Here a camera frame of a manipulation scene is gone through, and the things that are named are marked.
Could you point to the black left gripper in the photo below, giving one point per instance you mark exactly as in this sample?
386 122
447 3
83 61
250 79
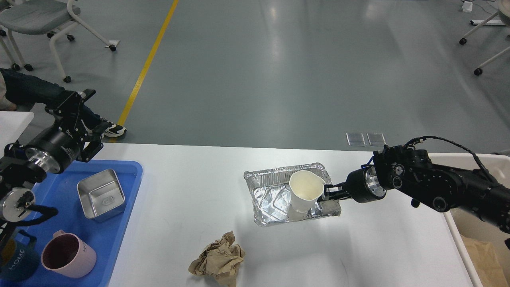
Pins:
56 147

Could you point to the pink plastic mug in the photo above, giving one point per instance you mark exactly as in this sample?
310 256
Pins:
68 255

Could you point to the left floor socket plate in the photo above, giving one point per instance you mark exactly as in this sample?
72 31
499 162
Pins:
356 139

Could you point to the white side table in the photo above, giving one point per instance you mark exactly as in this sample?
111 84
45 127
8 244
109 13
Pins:
12 125

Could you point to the white plastic bin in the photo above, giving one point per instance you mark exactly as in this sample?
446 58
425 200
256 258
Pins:
483 244

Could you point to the person in dark trousers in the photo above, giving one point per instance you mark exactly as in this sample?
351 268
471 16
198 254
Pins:
18 88

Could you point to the white power adapter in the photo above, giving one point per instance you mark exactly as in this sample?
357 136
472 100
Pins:
467 6

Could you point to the right floor socket plate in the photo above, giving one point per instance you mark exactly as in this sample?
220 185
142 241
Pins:
376 139

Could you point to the grey office chair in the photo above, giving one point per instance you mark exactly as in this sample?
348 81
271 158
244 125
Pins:
40 17

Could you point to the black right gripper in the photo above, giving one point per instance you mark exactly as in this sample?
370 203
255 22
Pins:
362 185

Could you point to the stainless steel rectangular dish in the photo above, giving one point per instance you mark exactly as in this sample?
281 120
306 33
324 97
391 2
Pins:
101 196

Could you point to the floor socket plate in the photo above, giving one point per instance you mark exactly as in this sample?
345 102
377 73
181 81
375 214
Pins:
356 139
376 139

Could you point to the white paper cup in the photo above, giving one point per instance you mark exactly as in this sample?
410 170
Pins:
306 187

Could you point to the aluminium foil container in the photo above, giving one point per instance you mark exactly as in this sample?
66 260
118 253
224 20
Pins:
271 195

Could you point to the dark blue home mug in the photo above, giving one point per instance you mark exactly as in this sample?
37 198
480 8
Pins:
19 261

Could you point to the blue plastic tray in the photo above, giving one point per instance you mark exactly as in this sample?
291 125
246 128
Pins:
59 191

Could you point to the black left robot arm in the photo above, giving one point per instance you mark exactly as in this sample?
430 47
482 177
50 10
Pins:
18 202

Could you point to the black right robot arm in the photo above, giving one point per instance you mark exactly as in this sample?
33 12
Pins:
440 187

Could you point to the brown paper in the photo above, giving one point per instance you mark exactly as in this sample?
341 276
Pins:
220 260

